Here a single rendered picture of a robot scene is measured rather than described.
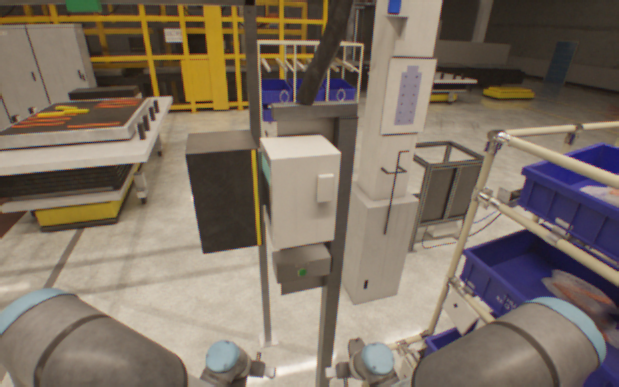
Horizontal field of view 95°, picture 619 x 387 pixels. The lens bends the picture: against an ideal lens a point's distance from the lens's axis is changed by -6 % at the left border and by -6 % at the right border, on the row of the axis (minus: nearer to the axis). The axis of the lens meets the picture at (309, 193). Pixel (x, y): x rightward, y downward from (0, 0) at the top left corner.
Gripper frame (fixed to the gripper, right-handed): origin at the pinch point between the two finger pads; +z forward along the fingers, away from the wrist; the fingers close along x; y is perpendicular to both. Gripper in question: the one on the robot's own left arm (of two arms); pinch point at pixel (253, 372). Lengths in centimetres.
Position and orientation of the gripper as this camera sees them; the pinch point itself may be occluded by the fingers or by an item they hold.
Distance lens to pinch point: 131.8
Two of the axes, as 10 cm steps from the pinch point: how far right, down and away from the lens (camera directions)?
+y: 1.1, -7.8, 6.1
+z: 1.4, 6.2, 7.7
